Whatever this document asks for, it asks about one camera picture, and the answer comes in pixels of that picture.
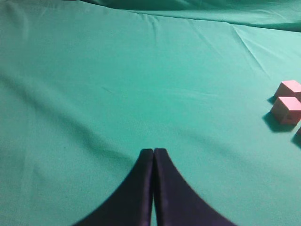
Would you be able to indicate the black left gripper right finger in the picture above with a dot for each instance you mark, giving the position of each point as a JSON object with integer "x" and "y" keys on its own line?
{"x": 176, "y": 203}

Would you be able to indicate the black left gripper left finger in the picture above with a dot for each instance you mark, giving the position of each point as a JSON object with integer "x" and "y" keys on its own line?
{"x": 131, "y": 203}

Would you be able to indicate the green cloth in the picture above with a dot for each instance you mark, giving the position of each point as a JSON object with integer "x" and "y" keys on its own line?
{"x": 85, "y": 85}

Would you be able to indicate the pink cube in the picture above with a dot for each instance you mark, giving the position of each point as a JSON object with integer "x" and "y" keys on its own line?
{"x": 290, "y": 88}
{"x": 287, "y": 110}

